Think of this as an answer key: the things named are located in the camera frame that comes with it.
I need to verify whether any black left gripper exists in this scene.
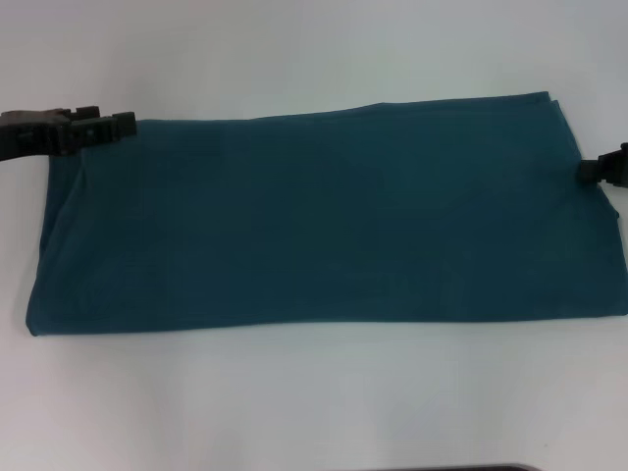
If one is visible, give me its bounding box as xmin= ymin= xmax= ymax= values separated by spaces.
xmin=0 ymin=104 xmax=137 ymax=161

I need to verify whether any teal t-shirt with FREE print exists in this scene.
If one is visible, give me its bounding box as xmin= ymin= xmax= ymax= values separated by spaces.
xmin=25 ymin=89 xmax=628 ymax=339

